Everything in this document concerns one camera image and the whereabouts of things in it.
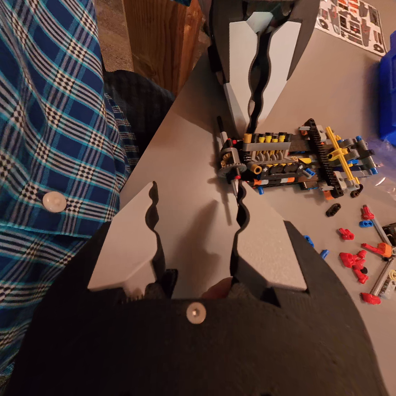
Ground blue plastic bin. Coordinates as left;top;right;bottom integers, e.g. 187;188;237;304
378;52;396;143

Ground scattered loose lego pieces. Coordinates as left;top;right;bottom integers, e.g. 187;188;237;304
303;203;396;305

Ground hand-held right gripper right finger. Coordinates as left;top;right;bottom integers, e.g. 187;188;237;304
230;182;309;292

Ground lego car chassis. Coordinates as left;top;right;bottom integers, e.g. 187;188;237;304
217;116;380;200

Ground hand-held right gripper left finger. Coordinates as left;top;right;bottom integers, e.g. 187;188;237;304
87;181;179;299

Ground blue plaid shirt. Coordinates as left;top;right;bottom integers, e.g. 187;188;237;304
0;0;133;387

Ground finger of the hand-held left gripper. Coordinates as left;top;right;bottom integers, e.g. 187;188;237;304
252;20;303;133
223;13;273;138

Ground wooden post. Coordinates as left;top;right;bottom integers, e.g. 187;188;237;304
121;0;203;97

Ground person's right hand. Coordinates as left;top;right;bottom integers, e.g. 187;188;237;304
201;277;233;299

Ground sticker sheet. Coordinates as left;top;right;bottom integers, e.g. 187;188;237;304
314;0;388;57

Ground clear plastic bag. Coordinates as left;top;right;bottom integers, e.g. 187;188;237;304
367;136;396;198

